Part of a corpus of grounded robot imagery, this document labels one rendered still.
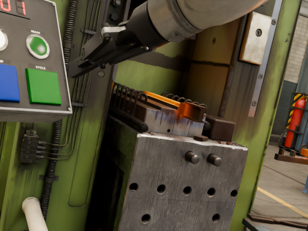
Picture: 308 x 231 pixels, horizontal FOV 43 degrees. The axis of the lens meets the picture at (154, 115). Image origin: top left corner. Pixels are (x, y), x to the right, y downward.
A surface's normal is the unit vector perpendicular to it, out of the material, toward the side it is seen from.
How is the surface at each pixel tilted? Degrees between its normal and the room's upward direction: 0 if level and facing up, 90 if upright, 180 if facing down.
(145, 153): 90
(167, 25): 129
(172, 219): 90
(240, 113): 90
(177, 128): 90
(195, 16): 144
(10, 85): 60
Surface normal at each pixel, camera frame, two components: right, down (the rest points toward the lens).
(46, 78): 0.74, -0.29
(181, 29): -0.07, 0.86
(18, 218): 0.40, 0.19
